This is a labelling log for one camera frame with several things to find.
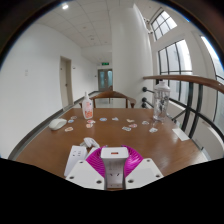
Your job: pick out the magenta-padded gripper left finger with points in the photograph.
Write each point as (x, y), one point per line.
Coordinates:
(83, 174)

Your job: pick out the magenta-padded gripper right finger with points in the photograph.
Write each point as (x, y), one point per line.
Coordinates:
(144, 173)

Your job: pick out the white charger block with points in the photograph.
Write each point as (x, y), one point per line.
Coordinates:
(114, 154)

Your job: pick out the white power strip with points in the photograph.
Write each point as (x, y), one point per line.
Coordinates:
(75, 158)

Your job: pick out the small colourful sticker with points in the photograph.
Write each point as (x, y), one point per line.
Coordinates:
(73, 117)
(115, 119)
(145, 122)
(89, 126)
(133, 125)
(153, 130)
(90, 121)
(70, 121)
(69, 129)
(130, 120)
(103, 119)
(126, 128)

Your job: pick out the white card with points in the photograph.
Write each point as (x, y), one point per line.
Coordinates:
(181, 134)

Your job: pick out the white computer mouse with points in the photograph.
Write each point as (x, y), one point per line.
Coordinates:
(57, 124)

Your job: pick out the clear plastic water bottle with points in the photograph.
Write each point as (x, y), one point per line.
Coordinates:
(161, 100)

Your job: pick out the wooden chair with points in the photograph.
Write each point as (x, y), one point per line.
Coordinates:
(113, 94)

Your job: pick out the beige single door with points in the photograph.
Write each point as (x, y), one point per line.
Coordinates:
(66, 83)

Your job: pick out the grey glazed double door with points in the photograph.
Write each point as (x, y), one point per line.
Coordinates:
(105, 80)

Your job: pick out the black railing with wooden handrail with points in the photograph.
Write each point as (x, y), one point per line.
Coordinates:
(186, 79)

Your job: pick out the green exit sign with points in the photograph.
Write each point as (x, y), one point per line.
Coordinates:
(105, 63)

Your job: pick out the tall black-framed window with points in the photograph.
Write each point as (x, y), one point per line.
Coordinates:
(175, 56)

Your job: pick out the large curved window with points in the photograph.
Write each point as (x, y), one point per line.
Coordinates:
(218, 66)

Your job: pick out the small high window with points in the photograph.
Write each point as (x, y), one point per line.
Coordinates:
(163, 24)

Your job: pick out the round ceiling light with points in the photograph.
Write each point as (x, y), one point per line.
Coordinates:
(65, 6)

